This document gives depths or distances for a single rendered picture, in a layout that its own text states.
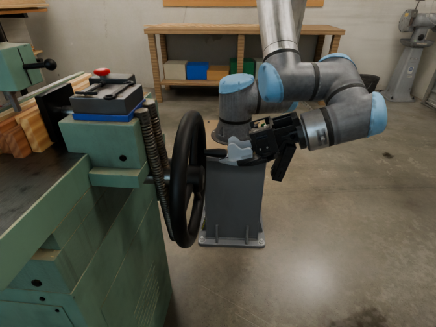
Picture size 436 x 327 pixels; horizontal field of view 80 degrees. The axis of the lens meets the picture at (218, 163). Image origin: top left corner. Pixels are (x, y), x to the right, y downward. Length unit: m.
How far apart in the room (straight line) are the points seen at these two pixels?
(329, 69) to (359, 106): 0.12
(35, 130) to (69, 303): 0.31
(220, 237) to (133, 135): 1.09
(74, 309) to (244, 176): 0.85
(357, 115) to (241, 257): 1.02
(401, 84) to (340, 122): 3.61
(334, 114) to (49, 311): 0.67
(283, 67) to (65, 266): 0.57
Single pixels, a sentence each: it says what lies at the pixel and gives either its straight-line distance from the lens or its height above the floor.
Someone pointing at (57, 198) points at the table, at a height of 0.88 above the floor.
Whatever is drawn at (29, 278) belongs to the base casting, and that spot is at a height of 0.75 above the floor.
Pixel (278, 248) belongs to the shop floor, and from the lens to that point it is 1.50.
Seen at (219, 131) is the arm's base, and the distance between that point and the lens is 1.19.
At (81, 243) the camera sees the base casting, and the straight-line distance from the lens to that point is 0.54.
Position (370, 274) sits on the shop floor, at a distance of 1.56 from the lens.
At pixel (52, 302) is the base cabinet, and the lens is 0.60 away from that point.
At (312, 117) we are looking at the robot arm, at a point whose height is 0.92.
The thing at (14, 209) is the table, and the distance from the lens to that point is 0.44.
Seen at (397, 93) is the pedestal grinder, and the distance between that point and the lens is 4.21.
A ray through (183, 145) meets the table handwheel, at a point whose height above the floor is 0.93.
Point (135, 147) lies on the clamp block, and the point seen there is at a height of 0.92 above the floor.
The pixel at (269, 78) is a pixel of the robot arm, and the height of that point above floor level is 0.99.
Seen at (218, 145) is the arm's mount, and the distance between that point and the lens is 1.16.
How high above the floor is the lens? 1.14
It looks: 33 degrees down
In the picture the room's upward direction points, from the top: straight up
